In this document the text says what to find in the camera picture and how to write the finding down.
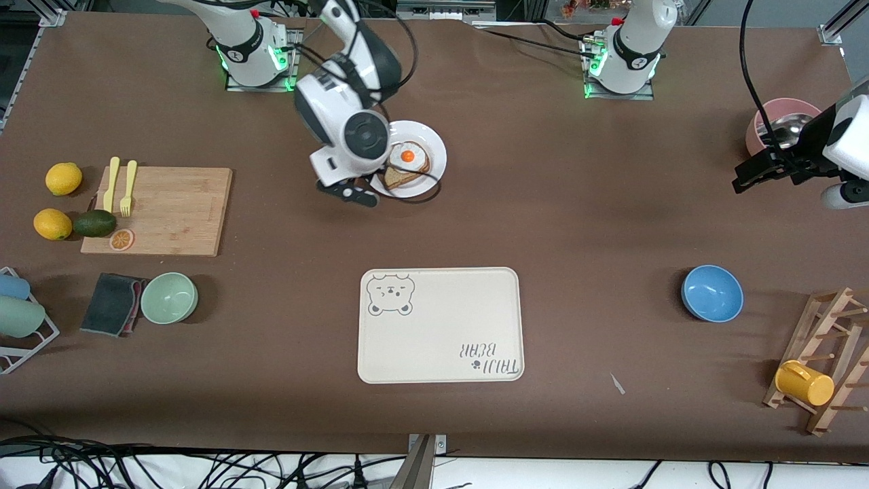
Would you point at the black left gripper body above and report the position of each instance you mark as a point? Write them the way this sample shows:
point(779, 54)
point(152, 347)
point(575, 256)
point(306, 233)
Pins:
point(806, 151)

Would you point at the brown bread slice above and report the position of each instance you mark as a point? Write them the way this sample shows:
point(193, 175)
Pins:
point(400, 178)

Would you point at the fried egg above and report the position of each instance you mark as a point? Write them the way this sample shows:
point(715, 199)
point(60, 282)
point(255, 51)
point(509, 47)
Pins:
point(411, 157)

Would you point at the white round plate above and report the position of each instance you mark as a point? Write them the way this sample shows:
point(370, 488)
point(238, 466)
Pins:
point(438, 159)

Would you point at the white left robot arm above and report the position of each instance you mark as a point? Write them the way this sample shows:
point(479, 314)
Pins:
point(638, 47)

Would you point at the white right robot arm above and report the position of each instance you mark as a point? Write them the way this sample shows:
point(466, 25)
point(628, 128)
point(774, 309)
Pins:
point(339, 115)

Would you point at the pink bowl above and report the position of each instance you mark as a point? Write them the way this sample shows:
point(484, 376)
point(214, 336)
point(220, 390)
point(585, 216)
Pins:
point(751, 139)

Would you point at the metal ladle spoon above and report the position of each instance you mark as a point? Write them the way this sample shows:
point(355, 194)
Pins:
point(787, 125)

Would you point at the blue bowl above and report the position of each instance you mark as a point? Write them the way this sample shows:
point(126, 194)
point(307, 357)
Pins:
point(711, 293)

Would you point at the wooden cutting board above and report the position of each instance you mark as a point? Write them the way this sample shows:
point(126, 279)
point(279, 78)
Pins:
point(183, 217)

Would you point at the wooden cup rack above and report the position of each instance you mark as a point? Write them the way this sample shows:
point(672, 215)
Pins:
point(806, 343)

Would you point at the cream bear print tray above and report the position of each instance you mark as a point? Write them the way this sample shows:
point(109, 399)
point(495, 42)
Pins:
point(441, 339)

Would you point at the grey metal equipment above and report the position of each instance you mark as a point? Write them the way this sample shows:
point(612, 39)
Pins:
point(445, 9)

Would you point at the pale green bowl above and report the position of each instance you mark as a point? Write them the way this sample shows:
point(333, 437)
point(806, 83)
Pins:
point(168, 299)

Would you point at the yellow cup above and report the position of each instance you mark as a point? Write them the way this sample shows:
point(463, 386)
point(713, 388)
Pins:
point(808, 386)

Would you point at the yellow plastic fork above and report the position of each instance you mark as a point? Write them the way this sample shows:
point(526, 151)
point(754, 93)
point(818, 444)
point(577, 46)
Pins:
point(127, 183)

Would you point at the orange slice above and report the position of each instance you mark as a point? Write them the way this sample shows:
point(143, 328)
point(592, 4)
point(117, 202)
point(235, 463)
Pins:
point(122, 240)

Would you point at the yellow plastic knife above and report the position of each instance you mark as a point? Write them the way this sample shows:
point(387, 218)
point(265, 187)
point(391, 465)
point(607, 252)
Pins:
point(111, 190)

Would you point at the small pale paper scrap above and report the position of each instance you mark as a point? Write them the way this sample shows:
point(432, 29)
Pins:
point(617, 384)

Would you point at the dark green avocado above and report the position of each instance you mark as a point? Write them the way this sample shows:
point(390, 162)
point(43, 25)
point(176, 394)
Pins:
point(95, 224)

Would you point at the grey folded cloth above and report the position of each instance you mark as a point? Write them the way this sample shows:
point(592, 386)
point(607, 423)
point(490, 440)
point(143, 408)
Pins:
point(108, 304)

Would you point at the grey metal bar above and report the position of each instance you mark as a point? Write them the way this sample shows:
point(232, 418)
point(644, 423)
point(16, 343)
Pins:
point(417, 468)

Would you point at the yellow lemon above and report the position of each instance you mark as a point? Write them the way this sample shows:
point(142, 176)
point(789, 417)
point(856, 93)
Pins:
point(62, 179)
point(52, 225)

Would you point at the light blue cup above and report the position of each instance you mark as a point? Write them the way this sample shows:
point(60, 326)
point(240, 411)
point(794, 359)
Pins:
point(13, 286)

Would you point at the teal green cup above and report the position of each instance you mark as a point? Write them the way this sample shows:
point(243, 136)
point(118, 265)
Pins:
point(20, 317)

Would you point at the aluminium corner bracket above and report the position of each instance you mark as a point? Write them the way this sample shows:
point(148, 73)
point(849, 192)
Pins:
point(54, 17)
point(831, 35)

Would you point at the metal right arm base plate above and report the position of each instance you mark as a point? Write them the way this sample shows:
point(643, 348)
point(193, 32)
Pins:
point(293, 68)

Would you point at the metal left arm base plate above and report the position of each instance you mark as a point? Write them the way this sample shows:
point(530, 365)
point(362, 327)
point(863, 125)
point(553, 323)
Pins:
point(624, 96)

